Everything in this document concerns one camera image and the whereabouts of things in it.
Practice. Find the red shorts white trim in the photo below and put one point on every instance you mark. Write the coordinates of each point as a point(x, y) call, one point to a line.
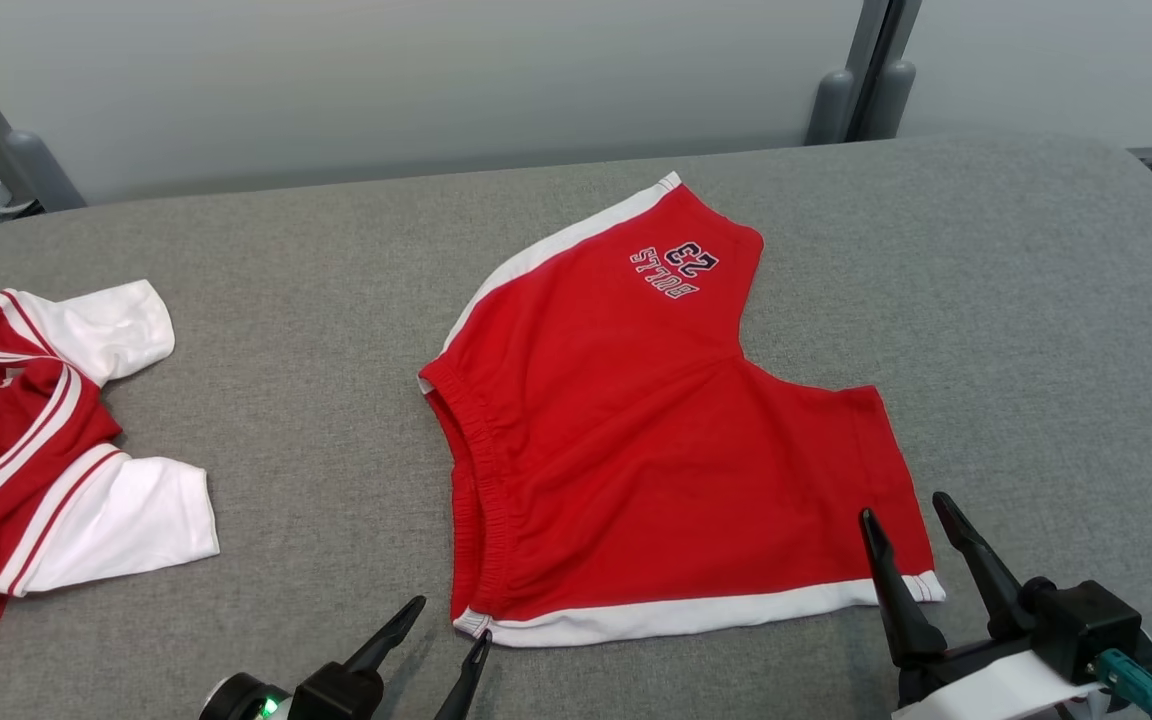
point(656, 450)

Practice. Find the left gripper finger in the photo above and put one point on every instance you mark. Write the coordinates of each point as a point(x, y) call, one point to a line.
point(386, 645)
point(464, 685)

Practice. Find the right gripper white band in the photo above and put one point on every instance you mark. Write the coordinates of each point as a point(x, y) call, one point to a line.
point(976, 695)

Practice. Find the red jersey white sleeves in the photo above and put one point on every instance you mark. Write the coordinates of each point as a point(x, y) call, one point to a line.
point(26, 470)

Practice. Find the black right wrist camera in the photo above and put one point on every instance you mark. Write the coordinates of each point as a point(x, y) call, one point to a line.
point(1086, 625)

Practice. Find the grey double partition post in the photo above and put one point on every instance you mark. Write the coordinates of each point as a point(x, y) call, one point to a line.
point(861, 100)

